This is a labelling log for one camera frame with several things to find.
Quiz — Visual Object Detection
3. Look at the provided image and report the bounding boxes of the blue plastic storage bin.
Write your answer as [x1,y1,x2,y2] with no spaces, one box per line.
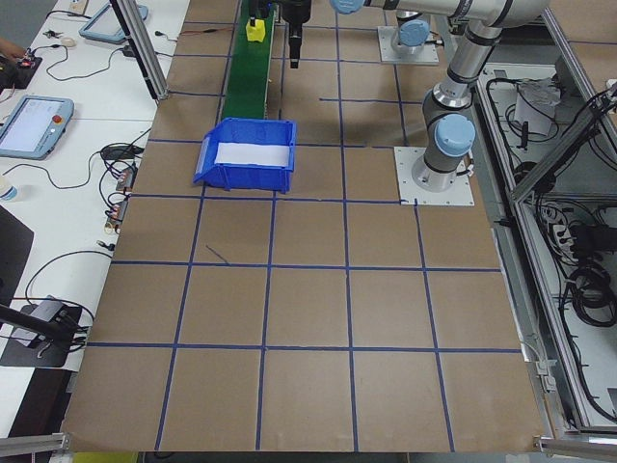
[191,116,299,196]

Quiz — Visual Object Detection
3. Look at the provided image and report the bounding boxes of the black board with lights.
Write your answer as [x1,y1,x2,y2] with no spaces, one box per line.
[0,54,44,92]

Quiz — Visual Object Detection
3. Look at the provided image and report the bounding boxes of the white power strip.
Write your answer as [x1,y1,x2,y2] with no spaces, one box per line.
[541,204,580,255]

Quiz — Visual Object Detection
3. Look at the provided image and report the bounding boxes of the black camera stand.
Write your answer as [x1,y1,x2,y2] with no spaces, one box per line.
[0,300,85,369]

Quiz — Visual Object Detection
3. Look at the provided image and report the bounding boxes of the grey teach pendant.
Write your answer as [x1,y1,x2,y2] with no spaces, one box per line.
[0,94,77,162]
[77,1,152,46]

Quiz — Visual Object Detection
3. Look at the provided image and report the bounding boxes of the bystander bare hand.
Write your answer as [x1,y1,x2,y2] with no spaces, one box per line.
[0,38,27,60]

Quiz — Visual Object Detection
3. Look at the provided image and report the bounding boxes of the yellow foam block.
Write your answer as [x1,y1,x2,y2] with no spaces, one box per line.
[244,16,268,45]

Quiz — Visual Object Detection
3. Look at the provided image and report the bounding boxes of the red and black conveyor wires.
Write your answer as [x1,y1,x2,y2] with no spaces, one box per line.
[178,25,229,40]

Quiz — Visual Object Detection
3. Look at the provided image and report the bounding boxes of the white desk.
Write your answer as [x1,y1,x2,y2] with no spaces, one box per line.
[0,0,194,438]

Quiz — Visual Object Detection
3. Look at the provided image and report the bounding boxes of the black coiled cable bundle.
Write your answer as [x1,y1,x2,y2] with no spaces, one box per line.
[563,259,614,330]

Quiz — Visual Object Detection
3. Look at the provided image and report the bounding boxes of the green conveyor belt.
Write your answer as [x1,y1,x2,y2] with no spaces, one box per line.
[220,0,282,122]

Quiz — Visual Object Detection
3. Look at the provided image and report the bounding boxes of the metal V-shaped frame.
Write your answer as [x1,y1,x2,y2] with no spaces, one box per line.
[469,0,617,441]

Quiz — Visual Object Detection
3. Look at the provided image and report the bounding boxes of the aluminium upright post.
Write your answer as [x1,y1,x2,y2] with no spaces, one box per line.
[108,0,172,101]

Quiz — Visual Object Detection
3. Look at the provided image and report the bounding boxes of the black flat panel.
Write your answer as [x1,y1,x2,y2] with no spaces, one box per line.
[0,204,37,311]

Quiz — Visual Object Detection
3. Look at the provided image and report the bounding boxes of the small grey box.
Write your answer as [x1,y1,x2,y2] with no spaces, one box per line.
[29,297,65,324]

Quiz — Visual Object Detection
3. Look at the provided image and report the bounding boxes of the white box in frame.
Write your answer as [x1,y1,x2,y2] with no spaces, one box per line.
[512,78,563,138]

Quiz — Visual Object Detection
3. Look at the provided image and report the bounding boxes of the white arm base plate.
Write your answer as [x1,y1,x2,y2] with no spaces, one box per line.
[392,145,477,208]
[376,25,442,66]

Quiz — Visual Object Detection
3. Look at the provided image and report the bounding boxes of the small circuit board hub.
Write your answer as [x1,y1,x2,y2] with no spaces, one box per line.
[102,197,129,235]
[114,163,140,197]

